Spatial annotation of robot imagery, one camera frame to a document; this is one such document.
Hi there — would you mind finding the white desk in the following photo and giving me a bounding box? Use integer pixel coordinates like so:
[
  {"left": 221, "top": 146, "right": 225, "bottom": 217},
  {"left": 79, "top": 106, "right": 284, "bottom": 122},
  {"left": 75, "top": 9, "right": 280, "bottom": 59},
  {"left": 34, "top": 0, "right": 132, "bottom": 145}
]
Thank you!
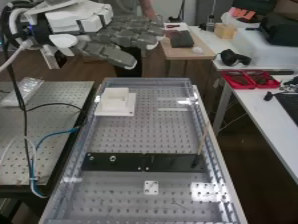
[{"left": 188, "top": 23, "right": 298, "bottom": 188}]

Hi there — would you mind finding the small white square mount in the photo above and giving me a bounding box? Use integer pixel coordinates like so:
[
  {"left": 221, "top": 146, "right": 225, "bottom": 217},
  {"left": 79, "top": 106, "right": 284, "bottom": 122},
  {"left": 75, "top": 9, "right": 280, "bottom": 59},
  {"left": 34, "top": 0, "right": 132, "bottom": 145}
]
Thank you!
[{"left": 143, "top": 180, "right": 160, "bottom": 195}]

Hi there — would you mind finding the small beige box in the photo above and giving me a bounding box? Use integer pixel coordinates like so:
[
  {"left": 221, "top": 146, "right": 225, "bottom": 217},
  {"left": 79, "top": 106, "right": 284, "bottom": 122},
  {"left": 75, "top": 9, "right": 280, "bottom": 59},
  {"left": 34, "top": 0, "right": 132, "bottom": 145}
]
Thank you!
[{"left": 215, "top": 22, "right": 237, "bottom": 40}]

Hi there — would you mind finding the clear box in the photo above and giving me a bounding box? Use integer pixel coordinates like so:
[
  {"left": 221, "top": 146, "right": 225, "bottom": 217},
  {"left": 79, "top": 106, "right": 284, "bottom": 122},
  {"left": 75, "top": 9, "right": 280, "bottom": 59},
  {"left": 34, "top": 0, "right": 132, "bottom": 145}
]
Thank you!
[{"left": 39, "top": 77, "right": 251, "bottom": 224}]

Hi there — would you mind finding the wooden desk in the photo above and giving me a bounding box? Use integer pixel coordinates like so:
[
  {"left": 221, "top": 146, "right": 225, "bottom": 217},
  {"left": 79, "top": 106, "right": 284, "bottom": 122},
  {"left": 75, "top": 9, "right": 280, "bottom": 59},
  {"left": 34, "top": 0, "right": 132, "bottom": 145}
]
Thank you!
[{"left": 158, "top": 28, "right": 221, "bottom": 81}]

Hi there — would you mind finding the person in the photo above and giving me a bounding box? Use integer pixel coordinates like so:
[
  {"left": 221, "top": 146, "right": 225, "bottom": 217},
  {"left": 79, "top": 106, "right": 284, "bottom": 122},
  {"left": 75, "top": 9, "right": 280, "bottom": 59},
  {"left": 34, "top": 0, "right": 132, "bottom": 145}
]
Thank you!
[{"left": 106, "top": 0, "right": 167, "bottom": 78}]

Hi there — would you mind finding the black cable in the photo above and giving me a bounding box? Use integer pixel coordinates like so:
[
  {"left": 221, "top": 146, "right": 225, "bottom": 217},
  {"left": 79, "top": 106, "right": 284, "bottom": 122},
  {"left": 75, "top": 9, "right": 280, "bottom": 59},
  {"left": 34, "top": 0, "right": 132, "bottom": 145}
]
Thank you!
[{"left": 2, "top": 4, "right": 86, "bottom": 188}]

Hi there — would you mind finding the blue cable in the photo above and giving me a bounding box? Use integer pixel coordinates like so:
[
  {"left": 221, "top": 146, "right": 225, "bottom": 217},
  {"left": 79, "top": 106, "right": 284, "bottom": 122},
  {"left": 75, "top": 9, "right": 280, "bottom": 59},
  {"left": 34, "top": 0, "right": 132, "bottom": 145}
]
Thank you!
[{"left": 31, "top": 125, "right": 83, "bottom": 199}]

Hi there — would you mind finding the black plate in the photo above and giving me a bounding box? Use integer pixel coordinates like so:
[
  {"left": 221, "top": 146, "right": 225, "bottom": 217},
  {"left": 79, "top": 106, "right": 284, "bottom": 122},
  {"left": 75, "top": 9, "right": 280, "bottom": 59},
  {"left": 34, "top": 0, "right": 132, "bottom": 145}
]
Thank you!
[{"left": 82, "top": 152, "right": 211, "bottom": 174}]

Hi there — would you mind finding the white cable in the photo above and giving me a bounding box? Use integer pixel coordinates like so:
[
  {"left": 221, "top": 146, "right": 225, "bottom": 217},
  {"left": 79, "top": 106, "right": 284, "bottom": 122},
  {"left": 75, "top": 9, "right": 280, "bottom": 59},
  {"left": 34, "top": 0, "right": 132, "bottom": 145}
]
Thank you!
[{"left": 0, "top": 39, "right": 35, "bottom": 73}]

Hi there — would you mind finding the black bag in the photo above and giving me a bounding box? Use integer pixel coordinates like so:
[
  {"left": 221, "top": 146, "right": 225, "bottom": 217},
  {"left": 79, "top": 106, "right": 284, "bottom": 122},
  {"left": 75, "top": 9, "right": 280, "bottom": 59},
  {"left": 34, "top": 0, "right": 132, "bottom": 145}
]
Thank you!
[{"left": 260, "top": 11, "right": 298, "bottom": 48}]

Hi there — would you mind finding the small white box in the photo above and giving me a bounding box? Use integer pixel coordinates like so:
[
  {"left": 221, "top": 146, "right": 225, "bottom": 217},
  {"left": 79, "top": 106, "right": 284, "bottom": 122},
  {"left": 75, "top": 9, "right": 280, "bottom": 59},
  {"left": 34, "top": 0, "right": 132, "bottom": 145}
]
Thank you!
[{"left": 94, "top": 87, "right": 138, "bottom": 118}]

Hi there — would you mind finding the black headset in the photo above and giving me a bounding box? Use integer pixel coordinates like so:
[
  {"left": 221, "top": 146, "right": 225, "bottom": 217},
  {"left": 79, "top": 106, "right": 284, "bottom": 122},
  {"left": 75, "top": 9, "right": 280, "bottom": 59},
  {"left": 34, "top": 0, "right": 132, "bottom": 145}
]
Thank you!
[{"left": 220, "top": 48, "right": 253, "bottom": 67}]

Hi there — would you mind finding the red tray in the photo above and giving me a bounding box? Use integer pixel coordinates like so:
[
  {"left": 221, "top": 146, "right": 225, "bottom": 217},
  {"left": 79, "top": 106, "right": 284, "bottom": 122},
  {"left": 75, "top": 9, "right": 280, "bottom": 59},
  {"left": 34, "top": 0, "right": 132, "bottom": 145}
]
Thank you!
[
  {"left": 221, "top": 70, "right": 259, "bottom": 90},
  {"left": 245, "top": 69, "right": 283, "bottom": 88}
]

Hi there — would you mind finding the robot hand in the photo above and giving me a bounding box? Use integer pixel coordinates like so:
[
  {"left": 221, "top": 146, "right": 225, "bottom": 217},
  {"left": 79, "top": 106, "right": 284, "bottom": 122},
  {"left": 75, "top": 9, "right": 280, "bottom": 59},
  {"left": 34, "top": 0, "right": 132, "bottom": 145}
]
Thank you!
[{"left": 38, "top": 1, "right": 168, "bottom": 71}]

